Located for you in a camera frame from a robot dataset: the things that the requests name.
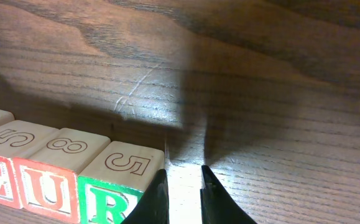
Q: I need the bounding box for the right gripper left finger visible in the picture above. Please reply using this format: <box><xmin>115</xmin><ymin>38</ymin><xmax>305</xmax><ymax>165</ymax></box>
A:
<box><xmin>122</xmin><ymin>169</ymin><xmax>169</xmax><ymax>224</ymax></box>

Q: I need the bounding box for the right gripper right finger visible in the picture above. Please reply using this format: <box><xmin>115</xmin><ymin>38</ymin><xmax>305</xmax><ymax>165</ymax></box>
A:
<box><xmin>200</xmin><ymin>165</ymin><xmax>257</xmax><ymax>224</ymax></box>

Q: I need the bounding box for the green R block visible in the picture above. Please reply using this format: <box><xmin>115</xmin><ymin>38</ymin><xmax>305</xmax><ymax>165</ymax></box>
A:
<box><xmin>77</xmin><ymin>141</ymin><xmax>165</xmax><ymax>224</ymax></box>

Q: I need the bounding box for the red U block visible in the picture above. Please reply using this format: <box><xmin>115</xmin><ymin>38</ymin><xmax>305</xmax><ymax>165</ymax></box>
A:
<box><xmin>12</xmin><ymin>127</ymin><xmax>111</xmax><ymax>224</ymax></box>

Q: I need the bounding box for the red E block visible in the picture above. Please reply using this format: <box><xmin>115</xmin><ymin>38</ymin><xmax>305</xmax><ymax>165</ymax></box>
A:
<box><xmin>0</xmin><ymin>120</ymin><xmax>58</xmax><ymax>209</ymax></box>

